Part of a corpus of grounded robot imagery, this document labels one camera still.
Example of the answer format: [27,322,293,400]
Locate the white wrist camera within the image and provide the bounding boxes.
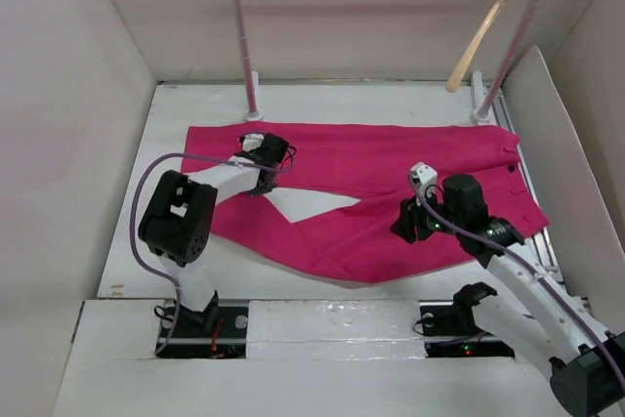
[236,133,265,159]
[408,162,438,199]

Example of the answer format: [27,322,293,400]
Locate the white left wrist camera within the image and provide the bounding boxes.
[236,133,265,159]

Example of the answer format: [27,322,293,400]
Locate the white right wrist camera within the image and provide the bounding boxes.
[408,162,438,199]

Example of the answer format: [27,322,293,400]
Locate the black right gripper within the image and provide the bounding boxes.
[389,185,464,243]

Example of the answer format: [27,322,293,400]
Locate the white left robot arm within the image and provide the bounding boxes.
[133,133,297,336]

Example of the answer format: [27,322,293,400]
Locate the aluminium side rail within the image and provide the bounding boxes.
[491,89,570,291]

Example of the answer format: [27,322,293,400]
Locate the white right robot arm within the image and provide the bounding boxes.
[391,163,624,416]

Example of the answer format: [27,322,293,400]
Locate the pink trousers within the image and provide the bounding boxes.
[185,122,548,284]

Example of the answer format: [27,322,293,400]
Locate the beige wooden hanger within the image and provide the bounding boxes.
[445,0,509,93]

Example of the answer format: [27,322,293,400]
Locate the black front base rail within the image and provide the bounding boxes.
[154,300,515,361]

